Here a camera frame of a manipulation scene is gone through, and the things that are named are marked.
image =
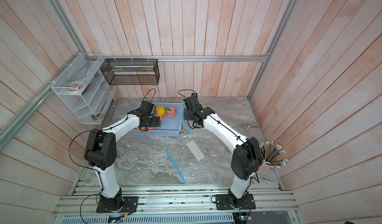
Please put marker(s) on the yellow red peach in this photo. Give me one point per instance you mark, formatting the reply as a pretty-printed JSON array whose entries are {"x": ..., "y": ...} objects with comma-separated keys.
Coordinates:
[{"x": 160, "y": 111}]

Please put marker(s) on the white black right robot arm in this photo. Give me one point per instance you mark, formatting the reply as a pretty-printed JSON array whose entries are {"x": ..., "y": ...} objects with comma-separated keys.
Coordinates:
[{"x": 246, "y": 155}]

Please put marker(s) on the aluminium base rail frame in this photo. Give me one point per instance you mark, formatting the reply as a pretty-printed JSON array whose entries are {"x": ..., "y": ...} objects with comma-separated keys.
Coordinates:
[{"x": 179, "y": 199}]

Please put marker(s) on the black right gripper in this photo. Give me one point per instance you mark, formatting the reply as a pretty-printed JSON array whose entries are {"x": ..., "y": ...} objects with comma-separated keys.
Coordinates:
[{"x": 186, "y": 116}]

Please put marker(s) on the bundle of coloured pencils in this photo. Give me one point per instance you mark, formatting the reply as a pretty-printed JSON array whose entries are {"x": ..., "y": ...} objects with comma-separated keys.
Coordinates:
[{"x": 273, "y": 154}]

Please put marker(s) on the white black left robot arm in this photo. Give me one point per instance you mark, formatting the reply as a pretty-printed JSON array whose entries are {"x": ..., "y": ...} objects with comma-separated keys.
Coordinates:
[{"x": 101, "y": 151}]

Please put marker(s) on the white wire mesh shelf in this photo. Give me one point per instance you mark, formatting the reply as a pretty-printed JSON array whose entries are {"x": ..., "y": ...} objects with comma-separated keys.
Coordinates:
[{"x": 84, "y": 89}]

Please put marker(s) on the clear zip-top bag blue zipper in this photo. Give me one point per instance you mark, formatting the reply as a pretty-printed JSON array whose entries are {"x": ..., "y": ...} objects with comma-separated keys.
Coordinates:
[{"x": 184, "y": 122}]

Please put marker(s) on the tape roll on shelf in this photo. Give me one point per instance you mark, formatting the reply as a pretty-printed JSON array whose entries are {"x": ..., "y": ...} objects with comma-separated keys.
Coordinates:
[{"x": 75, "y": 87}]

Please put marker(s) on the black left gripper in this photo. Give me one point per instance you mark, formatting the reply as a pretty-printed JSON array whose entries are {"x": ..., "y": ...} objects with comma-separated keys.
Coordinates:
[{"x": 155, "y": 123}]

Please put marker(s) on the pink peach back right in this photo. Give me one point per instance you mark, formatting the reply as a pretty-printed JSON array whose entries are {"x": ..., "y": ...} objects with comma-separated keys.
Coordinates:
[{"x": 171, "y": 111}]

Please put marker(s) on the pink peach centre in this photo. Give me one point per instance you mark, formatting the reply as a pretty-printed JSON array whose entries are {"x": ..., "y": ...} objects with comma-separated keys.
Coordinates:
[{"x": 160, "y": 116}]

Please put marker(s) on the black mesh wall basket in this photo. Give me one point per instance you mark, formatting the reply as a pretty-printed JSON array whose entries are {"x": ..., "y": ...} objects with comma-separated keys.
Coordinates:
[{"x": 130, "y": 71}]

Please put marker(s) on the light blue plastic basket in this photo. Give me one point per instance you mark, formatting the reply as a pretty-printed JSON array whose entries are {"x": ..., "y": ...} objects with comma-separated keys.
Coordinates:
[{"x": 170, "y": 126}]

